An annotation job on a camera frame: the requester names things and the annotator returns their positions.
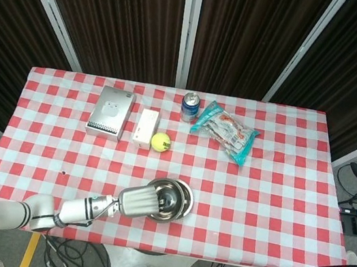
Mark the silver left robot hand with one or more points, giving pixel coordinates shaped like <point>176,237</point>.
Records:
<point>138,202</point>

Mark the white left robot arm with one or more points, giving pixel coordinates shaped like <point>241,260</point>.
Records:
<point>75,209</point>

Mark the yellow tennis ball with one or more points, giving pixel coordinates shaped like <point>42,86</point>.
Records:
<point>161,142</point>

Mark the small white carton box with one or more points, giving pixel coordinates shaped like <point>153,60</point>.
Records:
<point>146,127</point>

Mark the red white checkered tablecloth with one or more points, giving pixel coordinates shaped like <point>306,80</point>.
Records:
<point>57,153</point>

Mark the silver earbuds box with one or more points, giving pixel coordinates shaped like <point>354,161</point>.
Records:
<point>109,111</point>

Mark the blue soda can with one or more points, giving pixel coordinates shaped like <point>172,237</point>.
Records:
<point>190,108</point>

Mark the teal snack packet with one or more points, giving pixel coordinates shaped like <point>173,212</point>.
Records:
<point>227,131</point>

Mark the white partition post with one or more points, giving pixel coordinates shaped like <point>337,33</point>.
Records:
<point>302,48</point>
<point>187,28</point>
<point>49,3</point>

